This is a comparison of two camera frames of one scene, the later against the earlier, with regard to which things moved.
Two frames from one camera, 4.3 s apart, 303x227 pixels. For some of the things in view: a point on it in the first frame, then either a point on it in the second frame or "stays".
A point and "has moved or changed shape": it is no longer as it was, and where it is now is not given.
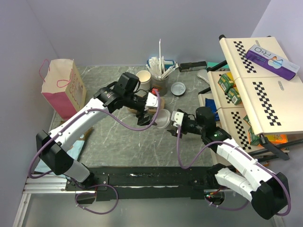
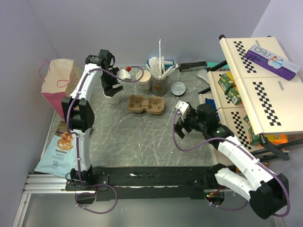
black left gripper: (142, 120) -> (108, 87)
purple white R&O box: (272, 62) stays
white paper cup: (162, 118) has moved or changed shape
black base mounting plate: (154, 183) stays
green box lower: (234, 96) stays
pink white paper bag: (62, 89) stays
